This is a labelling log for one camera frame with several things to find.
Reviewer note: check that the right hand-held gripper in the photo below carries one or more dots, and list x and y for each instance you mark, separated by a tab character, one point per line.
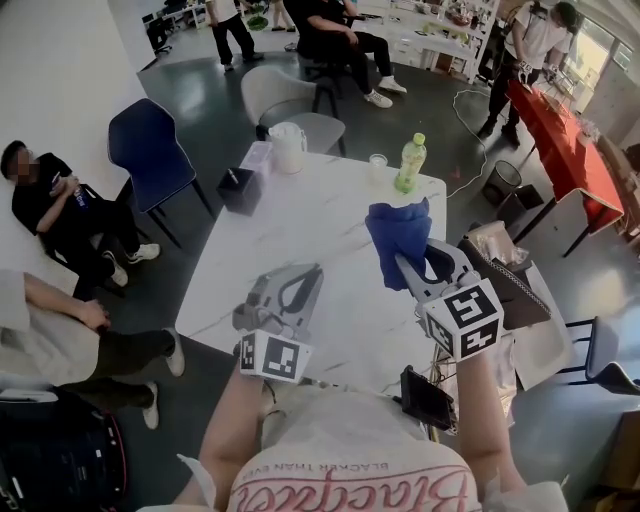
465	320

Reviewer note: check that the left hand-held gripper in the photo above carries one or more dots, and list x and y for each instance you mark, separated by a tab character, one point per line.
272	357

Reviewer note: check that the blue cloth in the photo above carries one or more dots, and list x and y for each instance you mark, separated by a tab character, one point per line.
395	235

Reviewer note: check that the person's right forearm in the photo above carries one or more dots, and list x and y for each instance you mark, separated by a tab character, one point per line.
480	425

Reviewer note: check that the person's left forearm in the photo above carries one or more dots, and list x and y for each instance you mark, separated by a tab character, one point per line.
230	430

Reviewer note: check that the clear plastic bag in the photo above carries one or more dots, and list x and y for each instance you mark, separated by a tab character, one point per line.
495	242

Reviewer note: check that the dark brown chair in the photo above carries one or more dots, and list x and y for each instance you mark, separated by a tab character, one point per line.
505	295

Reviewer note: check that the white marble table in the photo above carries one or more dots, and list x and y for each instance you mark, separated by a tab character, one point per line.
320	220

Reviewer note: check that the black floor box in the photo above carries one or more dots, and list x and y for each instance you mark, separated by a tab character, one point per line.
522	202

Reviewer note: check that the green drink bottle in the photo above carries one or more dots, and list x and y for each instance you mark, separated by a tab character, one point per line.
411	165

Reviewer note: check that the black mesh wastebasket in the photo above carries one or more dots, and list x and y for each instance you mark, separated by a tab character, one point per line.
501	180

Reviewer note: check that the black square box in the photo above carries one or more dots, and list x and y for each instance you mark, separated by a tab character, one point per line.
239	192

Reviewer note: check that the clear plastic cup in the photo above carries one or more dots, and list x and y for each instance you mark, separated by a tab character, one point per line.
378	167

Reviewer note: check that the person's white trousers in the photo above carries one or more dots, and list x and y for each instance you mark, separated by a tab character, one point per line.
340	415

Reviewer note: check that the black belt-worn device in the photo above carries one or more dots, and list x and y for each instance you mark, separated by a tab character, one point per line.
427	400

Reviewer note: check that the white panel with rim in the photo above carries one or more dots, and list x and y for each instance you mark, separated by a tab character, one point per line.
545	345

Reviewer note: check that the grey pen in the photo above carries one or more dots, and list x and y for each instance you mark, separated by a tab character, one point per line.
232	175

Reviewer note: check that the translucent lilac container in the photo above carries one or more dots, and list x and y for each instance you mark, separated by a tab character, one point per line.
257	157

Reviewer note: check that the white kettle jug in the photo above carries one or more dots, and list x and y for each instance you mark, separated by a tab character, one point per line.
286	150

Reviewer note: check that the red table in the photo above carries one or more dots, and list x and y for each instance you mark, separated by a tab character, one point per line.
565	155

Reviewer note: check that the dark grey chair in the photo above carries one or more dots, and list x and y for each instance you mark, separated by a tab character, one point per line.
605	355

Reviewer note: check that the white shirt with pink print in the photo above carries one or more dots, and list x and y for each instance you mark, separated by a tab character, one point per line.
350	480

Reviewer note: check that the navy blue chair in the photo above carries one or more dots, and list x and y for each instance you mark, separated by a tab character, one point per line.
147	155

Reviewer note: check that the beige upholstered chair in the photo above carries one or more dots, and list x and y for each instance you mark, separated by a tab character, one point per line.
280	95

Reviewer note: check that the black metal chair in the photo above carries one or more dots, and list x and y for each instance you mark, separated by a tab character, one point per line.
65	260

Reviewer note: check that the blue label bottle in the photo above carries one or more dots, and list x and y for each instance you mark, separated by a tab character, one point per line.
80	198

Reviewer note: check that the white shelf unit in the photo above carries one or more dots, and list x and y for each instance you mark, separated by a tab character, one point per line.
430	35

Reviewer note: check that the large cardboard box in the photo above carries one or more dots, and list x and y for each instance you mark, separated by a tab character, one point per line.
622	460

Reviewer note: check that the black case with red trim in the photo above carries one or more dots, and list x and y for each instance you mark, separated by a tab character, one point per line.
55	455

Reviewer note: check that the black office chair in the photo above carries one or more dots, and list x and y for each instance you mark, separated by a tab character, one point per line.
159	35

